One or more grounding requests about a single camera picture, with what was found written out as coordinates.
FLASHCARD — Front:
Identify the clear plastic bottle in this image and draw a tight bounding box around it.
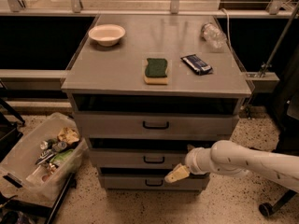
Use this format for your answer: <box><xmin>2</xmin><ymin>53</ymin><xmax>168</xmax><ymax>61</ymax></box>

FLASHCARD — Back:
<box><xmin>201</xmin><ymin>22</ymin><xmax>227</xmax><ymax>49</ymax></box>

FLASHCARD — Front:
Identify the metal can in bin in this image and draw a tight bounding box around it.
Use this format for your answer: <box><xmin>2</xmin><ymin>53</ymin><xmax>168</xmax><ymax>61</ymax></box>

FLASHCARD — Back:
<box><xmin>52</xmin><ymin>141</ymin><xmax>67</xmax><ymax>153</ymax></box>

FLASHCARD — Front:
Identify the dark blue snack packet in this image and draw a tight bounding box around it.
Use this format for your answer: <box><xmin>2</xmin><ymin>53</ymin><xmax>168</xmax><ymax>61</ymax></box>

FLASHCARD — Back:
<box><xmin>181</xmin><ymin>54</ymin><xmax>213</xmax><ymax>76</ymax></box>

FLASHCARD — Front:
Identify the green packet in bin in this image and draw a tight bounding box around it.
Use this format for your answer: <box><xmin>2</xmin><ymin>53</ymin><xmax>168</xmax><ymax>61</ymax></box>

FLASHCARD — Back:
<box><xmin>50</xmin><ymin>149</ymin><xmax>73</xmax><ymax>166</ymax></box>

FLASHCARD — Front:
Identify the white bowl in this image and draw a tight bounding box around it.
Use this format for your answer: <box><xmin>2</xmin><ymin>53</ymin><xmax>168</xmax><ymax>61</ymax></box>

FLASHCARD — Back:
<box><xmin>88</xmin><ymin>24</ymin><xmax>125</xmax><ymax>47</ymax></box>

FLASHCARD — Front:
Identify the black office chair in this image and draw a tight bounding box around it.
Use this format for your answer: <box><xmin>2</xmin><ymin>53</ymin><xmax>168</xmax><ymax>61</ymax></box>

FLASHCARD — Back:
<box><xmin>258</xmin><ymin>47</ymin><xmax>299</xmax><ymax>217</ymax></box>

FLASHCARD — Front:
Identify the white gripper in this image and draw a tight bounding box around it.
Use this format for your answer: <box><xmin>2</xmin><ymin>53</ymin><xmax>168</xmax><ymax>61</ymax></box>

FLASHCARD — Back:
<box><xmin>164</xmin><ymin>145</ymin><xmax>215</xmax><ymax>183</ymax></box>

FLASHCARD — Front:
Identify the clear plastic storage bin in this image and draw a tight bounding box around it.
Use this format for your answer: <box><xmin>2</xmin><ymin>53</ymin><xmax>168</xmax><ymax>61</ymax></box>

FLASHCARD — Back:
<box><xmin>1</xmin><ymin>113</ymin><xmax>87</xmax><ymax>200</ymax></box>

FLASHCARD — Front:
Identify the white cable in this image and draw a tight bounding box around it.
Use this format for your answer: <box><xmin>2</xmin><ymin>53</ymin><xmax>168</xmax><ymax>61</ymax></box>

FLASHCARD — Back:
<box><xmin>220</xmin><ymin>8</ymin><xmax>233</xmax><ymax>49</ymax></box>

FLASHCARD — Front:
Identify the grey top drawer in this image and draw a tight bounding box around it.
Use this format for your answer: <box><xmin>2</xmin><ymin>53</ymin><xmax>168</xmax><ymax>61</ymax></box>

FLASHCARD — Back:
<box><xmin>74</xmin><ymin>112</ymin><xmax>239</xmax><ymax>140</ymax></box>

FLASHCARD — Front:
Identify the crumpled yellow wrapper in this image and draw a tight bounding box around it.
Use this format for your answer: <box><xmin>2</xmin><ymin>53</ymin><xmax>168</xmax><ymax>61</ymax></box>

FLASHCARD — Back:
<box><xmin>57</xmin><ymin>127</ymin><xmax>80</xmax><ymax>145</ymax></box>

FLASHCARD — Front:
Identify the grey drawer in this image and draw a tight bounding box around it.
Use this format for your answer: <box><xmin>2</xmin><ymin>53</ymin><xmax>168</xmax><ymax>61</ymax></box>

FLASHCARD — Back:
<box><xmin>74</xmin><ymin>112</ymin><xmax>239</xmax><ymax>140</ymax></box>
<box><xmin>98</xmin><ymin>174</ymin><xmax>209</xmax><ymax>191</ymax></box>
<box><xmin>89</xmin><ymin>149</ymin><xmax>187</xmax><ymax>169</ymax></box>

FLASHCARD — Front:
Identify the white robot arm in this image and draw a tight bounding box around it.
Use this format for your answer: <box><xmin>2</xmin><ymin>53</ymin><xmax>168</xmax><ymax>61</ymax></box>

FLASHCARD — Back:
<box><xmin>164</xmin><ymin>140</ymin><xmax>299</xmax><ymax>192</ymax></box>

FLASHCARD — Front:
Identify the green yellow sponge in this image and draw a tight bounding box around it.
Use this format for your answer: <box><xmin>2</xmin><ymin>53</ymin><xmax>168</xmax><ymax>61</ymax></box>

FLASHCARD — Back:
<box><xmin>144</xmin><ymin>58</ymin><xmax>168</xmax><ymax>85</ymax></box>

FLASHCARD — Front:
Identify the grey drawer cabinet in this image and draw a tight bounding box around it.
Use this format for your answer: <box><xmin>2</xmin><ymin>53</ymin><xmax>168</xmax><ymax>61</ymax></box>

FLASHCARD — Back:
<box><xmin>62</xmin><ymin>14</ymin><xmax>250</xmax><ymax>177</ymax></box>

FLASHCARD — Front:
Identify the grey bottom drawer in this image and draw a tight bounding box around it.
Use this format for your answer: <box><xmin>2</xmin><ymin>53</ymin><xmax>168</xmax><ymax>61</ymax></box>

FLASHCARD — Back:
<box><xmin>98</xmin><ymin>174</ymin><xmax>209</xmax><ymax>191</ymax></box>

